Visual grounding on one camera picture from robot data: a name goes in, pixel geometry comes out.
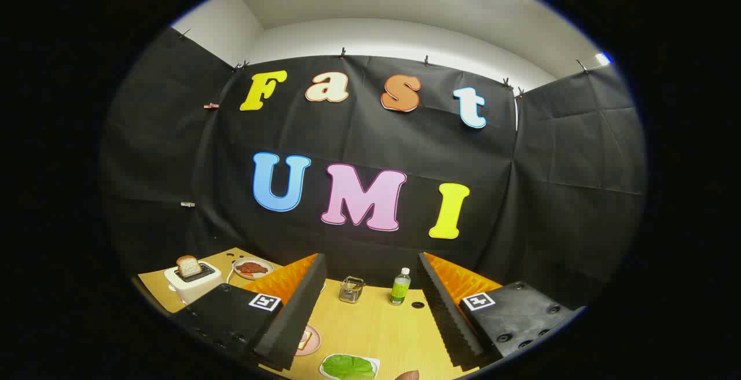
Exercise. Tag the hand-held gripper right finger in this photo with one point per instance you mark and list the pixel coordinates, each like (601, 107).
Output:
(448, 316)

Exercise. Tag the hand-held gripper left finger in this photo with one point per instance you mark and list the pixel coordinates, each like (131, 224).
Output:
(298, 316)

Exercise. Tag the green lettuce leaf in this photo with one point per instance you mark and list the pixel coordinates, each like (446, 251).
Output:
(347, 367)

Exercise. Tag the white bread slice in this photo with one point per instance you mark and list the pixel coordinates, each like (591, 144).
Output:
(304, 340)
(188, 266)

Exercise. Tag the pink round plate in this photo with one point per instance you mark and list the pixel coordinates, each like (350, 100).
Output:
(315, 342)

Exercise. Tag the green label bottle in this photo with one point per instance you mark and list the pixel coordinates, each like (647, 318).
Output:
(399, 290)

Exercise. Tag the white oval plate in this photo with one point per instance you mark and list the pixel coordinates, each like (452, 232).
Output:
(255, 277)

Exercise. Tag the brown meat strip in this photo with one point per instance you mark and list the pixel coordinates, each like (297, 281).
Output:
(252, 268)

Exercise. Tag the white toaster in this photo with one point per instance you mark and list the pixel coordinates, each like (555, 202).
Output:
(194, 290)

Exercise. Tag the black backdrop cloth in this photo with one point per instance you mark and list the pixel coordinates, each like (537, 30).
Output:
(376, 136)

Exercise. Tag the row of black clips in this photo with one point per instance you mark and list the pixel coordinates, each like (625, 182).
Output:
(343, 53)

